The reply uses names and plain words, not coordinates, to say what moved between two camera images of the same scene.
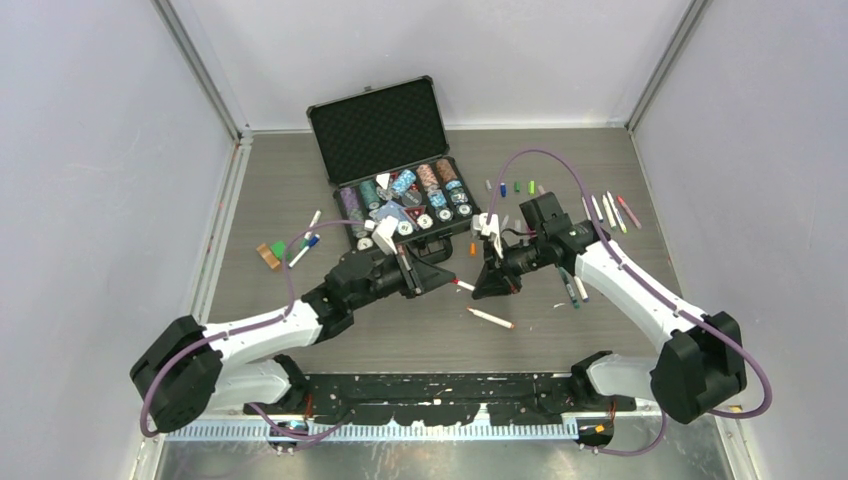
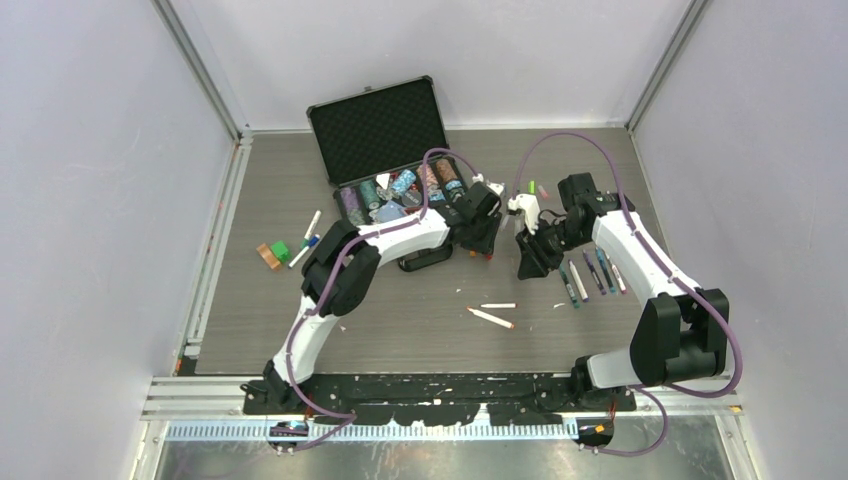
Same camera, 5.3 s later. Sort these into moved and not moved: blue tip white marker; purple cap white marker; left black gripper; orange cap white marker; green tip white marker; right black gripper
Moved: right black gripper; left black gripper
Not moved: purple cap white marker; blue tip white marker; green tip white marker; orange cap white marker
